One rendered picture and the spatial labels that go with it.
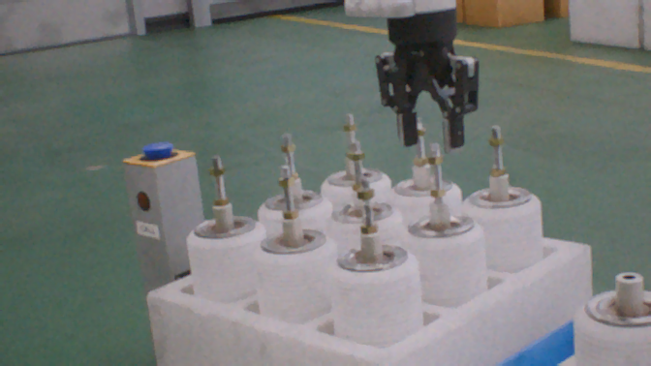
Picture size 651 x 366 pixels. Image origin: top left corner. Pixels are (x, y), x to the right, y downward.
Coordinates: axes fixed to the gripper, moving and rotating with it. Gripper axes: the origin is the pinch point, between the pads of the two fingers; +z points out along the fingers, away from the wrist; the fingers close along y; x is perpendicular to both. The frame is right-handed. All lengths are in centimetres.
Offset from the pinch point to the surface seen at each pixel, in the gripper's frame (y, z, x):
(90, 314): 72, 35, 11
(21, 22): 475, 17, -154
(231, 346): 13.0, 21.1, 21.1
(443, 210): -1.4, 8.1, 0.3
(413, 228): 1.5, 10.1, 2.4
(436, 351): -9.5, 19.2, 10.7
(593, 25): 160, 26, -245
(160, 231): 36.1, 13.2, 15.4
